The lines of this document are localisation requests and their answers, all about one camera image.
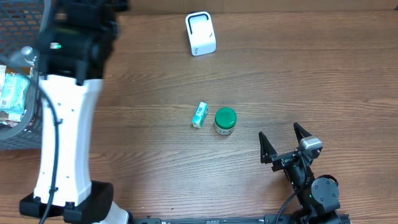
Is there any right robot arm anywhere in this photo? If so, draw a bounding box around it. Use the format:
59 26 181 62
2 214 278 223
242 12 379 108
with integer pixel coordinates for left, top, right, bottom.
259 123 351 224

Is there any dark grey plastic basket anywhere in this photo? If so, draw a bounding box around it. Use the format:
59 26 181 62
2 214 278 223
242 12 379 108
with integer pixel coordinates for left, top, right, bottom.
0 0 75 151

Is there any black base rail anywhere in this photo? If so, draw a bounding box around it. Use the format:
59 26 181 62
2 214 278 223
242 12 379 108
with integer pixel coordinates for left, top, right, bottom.
127 213 352 224

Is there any clear plastic bottle grey cap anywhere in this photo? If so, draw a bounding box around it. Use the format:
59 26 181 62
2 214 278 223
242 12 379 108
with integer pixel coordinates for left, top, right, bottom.
9 45 39 67

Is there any white barcode scanner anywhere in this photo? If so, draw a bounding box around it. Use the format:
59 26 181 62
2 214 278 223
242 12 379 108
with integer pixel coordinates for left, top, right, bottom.
185 11 216 56

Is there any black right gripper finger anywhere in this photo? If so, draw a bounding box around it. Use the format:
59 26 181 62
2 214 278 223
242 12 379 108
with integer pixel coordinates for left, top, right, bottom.
294 123 312 143
259 131 277 164

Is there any green lid jar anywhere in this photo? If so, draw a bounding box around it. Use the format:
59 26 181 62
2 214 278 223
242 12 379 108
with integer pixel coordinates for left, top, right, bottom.
214 107 237 135

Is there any brown patterned snack bag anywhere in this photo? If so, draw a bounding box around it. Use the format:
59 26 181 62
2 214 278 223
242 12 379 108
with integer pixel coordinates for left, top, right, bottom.
1 111 24 128

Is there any mint green wipes pack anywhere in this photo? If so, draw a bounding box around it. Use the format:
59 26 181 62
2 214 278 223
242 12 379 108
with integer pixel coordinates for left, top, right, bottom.
1 73 30 114

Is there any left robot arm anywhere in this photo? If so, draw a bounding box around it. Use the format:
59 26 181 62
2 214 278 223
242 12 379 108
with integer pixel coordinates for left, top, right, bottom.
19 1 133 223

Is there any green Kleenex tissue pack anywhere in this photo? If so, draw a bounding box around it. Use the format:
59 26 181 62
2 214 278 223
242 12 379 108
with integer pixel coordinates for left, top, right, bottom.
192 101 208 129

